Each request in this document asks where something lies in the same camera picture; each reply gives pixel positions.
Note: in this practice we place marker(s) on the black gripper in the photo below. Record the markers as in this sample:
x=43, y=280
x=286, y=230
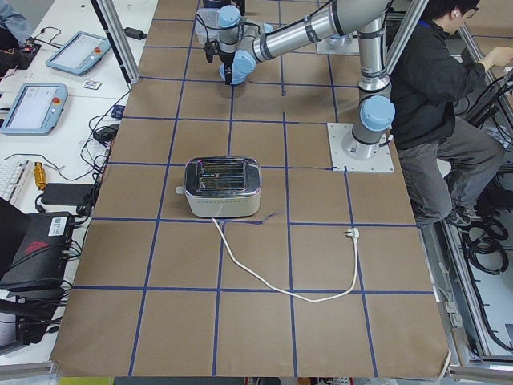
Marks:
x=227, y=64

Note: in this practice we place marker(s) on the far blue teach pendant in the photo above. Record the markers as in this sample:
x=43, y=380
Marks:
x=82, y=52

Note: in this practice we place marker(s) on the near blue teach pendant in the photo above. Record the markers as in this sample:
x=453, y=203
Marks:
x=35, y=110

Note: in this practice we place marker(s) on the aluminium frame post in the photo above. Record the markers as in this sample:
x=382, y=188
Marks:
x=108, y=17

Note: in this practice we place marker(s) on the black power brick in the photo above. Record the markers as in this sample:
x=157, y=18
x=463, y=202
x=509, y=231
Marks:
x=66, y=194

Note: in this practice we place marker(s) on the black computer box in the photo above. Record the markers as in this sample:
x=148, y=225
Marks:
x=33, y=249

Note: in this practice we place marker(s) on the seated person in black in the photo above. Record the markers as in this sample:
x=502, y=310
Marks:
x=446, y=162

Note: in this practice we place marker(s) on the clear plastic container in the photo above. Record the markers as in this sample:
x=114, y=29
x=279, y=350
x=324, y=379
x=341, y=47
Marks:
x=206, y=24

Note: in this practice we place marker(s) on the black power adapter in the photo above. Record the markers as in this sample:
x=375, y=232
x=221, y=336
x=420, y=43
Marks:
x=133, y=33

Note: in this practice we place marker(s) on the blue bowl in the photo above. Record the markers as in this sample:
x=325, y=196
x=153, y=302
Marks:
x=240, y=72

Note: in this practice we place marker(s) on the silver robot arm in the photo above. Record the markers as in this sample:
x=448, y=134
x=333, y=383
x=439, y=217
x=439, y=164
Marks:
x=341, y=40
x=241, y=43

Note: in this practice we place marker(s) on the white keyboard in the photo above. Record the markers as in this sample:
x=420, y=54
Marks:
x=15, y=175

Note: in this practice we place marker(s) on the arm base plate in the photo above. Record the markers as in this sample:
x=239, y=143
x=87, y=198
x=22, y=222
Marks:
x=349, y=155
x=324, y=48

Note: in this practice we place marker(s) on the blue teach pendant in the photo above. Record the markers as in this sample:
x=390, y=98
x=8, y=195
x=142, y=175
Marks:
x=82, y=52
x=35, y=110

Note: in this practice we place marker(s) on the cream silver toaster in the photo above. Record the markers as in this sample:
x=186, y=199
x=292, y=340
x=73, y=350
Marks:
x=222, y=186

